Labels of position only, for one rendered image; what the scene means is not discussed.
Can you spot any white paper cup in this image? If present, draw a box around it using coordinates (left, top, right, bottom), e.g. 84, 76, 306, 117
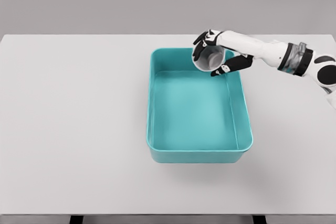
192, 44, 226, 72

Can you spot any teal plastic basket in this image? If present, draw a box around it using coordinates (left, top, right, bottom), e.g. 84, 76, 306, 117
145, 47, 254, 164

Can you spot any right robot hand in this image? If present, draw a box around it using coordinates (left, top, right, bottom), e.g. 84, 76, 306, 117
192, 29, 255, 78

